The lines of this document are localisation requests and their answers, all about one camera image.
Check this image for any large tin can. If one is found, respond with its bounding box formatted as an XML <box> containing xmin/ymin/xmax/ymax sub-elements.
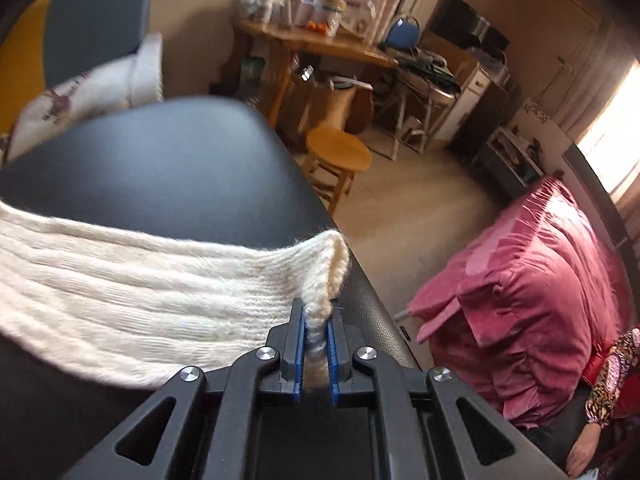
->
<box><xmin>313</xmin><ymin>0</ymin><xmax>347</xmax><ymax>36</ymax></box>

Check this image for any white cabinet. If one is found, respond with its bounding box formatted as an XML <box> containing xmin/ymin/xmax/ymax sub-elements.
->
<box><xmin>440</xmin><ymin>62</ymin><xmax>488</xmax><ymax>143</ymax></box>

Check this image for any brown paper bag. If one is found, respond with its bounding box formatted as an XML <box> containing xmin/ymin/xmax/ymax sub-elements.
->
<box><xmin>312</xmin><ymin>77</ymin><xmax>358</xmax><ymax>133</ymax></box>

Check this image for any plain pink curtain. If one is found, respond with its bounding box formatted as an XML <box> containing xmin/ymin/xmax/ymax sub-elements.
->
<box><xmin>550</xmin><ymin>20</ymin><xmax>640</xmax><ymax>136</ymax></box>

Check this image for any dark bed headboard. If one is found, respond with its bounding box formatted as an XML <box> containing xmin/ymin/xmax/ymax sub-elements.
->
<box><xmin>562</xmin><ymin>141</ymin><xmax>633</xmax><ymax>256</ymax></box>

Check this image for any metal frame chair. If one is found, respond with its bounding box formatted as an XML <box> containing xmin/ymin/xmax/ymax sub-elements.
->
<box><xmin>390</xmin><ymin>57</ymin><xmax>461</xmax><ymax>161</ymax></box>

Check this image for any blue chair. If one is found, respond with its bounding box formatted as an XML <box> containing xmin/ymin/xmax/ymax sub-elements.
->
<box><xmin>385</xmin><ymin>15</ymin><xmax>422</xmax><ymax>48</ymax></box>

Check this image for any dark green clothes pile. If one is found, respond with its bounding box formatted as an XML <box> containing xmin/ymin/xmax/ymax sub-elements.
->
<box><xmin>395</xmin><ymin>50</ymin><xmax>461</xmax><ymax>91</ymax></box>

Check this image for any pink ruffled bedding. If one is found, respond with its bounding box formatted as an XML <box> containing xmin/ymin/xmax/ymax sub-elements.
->
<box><xmin>407</xmin><ymin>176</ymin><xmax>628</xmax><ymax>431</ymax></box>

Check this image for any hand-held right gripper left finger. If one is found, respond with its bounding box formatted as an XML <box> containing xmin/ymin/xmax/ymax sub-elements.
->
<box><xmin>60</xmin><ymin>298</ymin><xmax>308</xmax><ymax>480</ymax></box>

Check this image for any white shelf unit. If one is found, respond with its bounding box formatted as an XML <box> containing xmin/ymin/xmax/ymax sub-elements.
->
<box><xmin>482</xmin><ymin>127</ymin><xmax>543</xmax><ymax>196</ymax></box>

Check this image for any black television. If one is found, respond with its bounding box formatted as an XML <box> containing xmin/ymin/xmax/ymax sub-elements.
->
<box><xmin>430</xmin><ymin>0</ymin><xmax>511</xmax><ymax>48</ymax></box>

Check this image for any grey yellow blue sofa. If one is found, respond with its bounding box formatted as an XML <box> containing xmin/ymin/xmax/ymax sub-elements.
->
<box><xmin>0</xmin><ymin>0</ymin><xmax>166</xmax><ymax>136</ymax></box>

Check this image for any wooden desk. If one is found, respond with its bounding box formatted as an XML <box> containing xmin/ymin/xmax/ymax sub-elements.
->
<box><xmin>232</xmin><ymin>17</ymin><xmax>398</xmax><ymax>126</ymax></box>

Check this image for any white floral board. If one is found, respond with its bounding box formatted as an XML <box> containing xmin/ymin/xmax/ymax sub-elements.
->
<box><xmin>520</xmin><ymin>99</ymin><xmax>581</xmax><ymax>146</ymax></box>

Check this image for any round wooden stool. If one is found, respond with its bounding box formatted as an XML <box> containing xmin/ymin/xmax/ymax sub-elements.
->
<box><xmin>302</xmin><ymin>126</ymin><xmax>373</xmax><ymax>213</ymax></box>

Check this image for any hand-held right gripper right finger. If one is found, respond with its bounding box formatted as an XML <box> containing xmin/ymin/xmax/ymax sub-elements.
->
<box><xmin>326</xmin><ymin>310</ymin><xmax>568</xmax><ymax>480</ymax></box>

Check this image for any white carton box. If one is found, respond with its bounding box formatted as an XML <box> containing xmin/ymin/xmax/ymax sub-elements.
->
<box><xmin>345</xmin><ymin>2</ymin><xmax>376</xmax><ymax>34</ymax></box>

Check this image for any cream knitted sweater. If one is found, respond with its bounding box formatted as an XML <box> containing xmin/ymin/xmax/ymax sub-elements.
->
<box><xmin>0</xmin><ymin>200</ymin><xmax>351</xmax><ymax>396</ymax></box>

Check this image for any white deer print pillow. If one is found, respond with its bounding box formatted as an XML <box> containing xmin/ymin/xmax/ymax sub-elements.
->
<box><xmin>5</xmin><ymin>57</ymin><xmax>138</xmax><ymax>161</ymax></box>

